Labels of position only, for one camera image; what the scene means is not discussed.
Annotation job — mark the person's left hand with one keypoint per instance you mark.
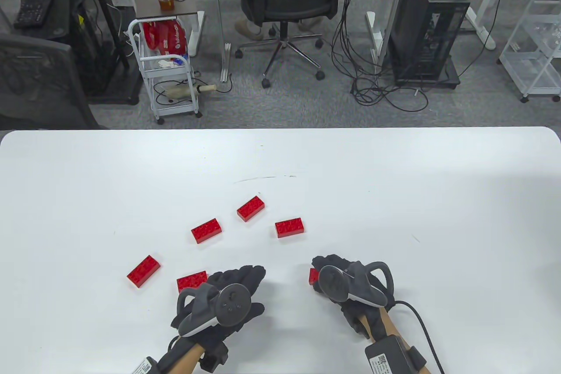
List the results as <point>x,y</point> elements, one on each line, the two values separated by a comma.
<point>239,275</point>

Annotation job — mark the person's right hand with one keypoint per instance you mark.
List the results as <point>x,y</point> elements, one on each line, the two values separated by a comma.
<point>361,319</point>

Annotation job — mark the single red toy brick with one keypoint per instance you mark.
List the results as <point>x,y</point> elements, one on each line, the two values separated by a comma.
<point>206,230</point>
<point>190,281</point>
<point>289,227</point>
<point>313,276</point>
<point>143,271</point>
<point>250,208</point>

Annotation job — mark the person's right forearm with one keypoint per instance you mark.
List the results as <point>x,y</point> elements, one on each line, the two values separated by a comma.
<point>388,323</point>

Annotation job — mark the black forearm sensor box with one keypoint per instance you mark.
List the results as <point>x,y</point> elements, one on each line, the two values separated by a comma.
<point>390,356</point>
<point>147,367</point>

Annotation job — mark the person's left forearm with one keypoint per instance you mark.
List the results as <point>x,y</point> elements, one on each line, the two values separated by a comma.
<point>188,358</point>

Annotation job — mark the grey handheld controller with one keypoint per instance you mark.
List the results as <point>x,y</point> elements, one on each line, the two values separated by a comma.
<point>234,301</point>
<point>335,282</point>

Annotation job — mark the white rolling cart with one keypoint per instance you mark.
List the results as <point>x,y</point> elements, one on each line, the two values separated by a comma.
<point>175,107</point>

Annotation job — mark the cream handheld brush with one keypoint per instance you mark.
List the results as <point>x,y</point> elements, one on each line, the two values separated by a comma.
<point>182,92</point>

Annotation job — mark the black pole stand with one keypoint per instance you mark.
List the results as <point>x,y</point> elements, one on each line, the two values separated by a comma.
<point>116,91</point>

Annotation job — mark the white crumpled packet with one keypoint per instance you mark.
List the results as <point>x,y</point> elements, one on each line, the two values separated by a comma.
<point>171,62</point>

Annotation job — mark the red plastic bag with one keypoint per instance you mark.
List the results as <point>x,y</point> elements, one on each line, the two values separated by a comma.
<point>164,38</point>

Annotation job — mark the black computer dolly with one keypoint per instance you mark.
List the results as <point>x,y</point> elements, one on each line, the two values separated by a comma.
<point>438,81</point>

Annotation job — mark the black mesh office chair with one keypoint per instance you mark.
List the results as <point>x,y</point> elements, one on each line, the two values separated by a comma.
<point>39,84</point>

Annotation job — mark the black swivel office chair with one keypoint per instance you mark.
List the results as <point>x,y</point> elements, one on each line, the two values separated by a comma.
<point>293,1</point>

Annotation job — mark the brown side table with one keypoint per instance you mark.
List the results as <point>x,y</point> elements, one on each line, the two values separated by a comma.
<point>149,1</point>

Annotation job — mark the black computer tower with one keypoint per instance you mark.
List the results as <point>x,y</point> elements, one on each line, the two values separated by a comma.
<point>427,19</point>

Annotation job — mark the white desk leg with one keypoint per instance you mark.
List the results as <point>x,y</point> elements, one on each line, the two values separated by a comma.
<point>482,27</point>

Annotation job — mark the black keyboard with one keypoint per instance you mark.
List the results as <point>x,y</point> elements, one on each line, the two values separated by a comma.
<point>35,1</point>

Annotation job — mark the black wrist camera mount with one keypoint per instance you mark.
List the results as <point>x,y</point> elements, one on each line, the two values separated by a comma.
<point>214,354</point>

